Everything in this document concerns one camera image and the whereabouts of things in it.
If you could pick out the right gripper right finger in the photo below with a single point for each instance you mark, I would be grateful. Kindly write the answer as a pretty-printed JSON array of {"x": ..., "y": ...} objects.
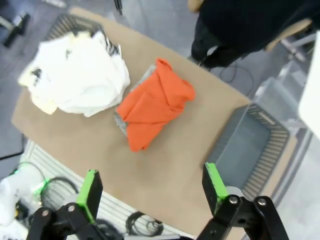
[{"x": 212, "y": 190}]

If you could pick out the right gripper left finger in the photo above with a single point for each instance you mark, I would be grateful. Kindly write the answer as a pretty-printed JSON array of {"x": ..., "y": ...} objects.
[{"x": 88, "y": 195}]

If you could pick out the grey garment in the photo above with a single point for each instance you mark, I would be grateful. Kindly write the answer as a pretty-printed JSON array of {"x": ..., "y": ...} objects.
[{"x": 121, "y": 123}]

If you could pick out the orange printed t-shirt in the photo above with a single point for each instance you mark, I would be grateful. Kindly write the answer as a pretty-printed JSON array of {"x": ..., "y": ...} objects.
[{"x": 155, "y": 105}]

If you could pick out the black white striped garment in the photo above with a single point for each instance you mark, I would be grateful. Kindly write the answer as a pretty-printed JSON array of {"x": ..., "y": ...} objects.
[{"x": 112, "y": 46}]

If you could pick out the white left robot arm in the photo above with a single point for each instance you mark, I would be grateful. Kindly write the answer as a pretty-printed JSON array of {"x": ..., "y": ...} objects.
[{"x": 15, "y": 190}]

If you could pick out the person's right forearm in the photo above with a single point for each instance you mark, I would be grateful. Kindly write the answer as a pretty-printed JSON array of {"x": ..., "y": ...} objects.
[{"x": 193, "y": 4}]

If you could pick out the grey plastic lattice basket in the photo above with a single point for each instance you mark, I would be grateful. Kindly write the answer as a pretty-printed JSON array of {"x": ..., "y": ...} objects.
[
  {"x": 247, "y": 145},
  {"x": 67, "y": 23}
]

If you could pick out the white table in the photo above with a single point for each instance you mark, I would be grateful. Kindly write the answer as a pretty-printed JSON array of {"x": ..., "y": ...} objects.
[{"x": 311, "y": 95}]

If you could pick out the person in black t-shirt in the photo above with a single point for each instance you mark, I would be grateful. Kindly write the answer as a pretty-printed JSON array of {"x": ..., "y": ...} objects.
[{"x": 237, "y": 25}]

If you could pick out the ribbed white base plate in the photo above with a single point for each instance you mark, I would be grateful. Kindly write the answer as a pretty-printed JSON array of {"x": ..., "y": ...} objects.
[{"x": 115, "y": 205}]

